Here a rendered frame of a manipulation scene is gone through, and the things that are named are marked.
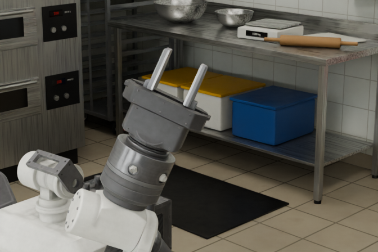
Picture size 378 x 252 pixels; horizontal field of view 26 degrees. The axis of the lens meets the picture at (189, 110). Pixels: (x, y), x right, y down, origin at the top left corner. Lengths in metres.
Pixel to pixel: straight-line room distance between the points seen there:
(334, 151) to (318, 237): 0.83
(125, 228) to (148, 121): 0.15
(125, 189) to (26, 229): 0.40
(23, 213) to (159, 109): 0.50
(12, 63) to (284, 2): 1.92
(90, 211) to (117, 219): 0.04
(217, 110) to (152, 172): 4.31
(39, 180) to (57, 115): 3.90
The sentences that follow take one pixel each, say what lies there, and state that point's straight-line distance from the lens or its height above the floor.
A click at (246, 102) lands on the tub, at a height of 0.48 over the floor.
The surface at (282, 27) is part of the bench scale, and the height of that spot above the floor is 0.96.
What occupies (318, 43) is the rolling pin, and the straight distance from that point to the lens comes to 4.93.
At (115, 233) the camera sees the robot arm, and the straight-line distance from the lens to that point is 1.16.
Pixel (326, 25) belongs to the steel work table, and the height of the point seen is 0.93.
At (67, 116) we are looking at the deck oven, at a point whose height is 0.36.
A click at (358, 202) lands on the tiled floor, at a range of 4.99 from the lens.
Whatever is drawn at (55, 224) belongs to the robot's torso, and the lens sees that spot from 1.48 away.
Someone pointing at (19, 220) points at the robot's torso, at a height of 1.23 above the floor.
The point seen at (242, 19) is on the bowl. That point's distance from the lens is 5.53.
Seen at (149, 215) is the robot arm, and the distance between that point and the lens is 1.18.
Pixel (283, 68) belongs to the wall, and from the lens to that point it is 5.83.
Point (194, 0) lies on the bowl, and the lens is 5.97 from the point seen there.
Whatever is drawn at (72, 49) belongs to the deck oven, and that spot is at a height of 0.79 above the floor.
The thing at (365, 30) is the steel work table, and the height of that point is 0.93.
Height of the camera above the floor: 1.81
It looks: 15 degrees down
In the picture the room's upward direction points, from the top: straight up
